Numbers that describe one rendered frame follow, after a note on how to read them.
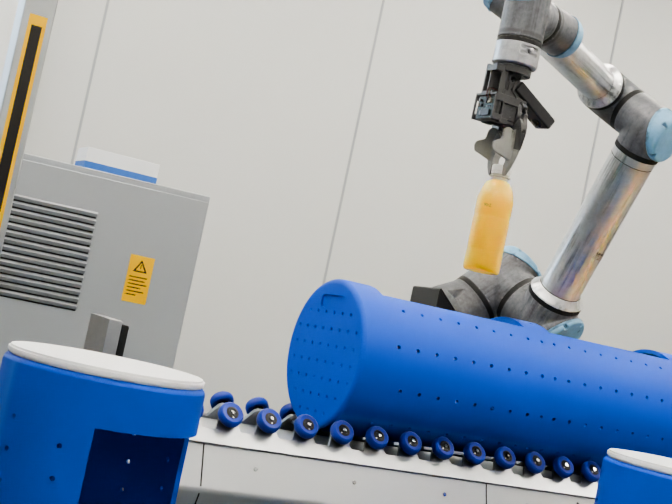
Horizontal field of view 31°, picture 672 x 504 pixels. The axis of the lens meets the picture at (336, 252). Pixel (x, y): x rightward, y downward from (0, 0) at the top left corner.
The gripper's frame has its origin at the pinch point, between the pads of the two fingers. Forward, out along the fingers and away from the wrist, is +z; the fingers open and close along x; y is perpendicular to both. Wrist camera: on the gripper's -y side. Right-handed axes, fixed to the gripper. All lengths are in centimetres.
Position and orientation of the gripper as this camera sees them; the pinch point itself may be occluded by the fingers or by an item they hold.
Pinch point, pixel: (501, 169)
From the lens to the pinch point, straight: 242.2
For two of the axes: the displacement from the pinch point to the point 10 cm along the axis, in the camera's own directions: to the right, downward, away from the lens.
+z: -2.1, 9.8, -0.4
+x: 4.6, 0.6, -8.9
